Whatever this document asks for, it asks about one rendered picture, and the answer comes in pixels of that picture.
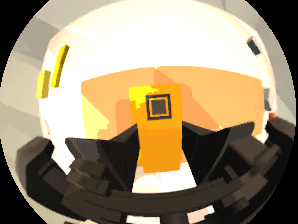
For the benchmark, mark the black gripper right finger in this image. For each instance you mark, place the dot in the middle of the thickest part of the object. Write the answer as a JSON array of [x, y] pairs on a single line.
[[204, 148]]

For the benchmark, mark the yellow rectangular block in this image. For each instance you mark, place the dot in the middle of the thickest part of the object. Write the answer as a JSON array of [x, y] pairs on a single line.
[[42, 88]]

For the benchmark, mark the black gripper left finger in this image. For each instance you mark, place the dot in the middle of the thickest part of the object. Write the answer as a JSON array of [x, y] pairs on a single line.
[[120, 154]]

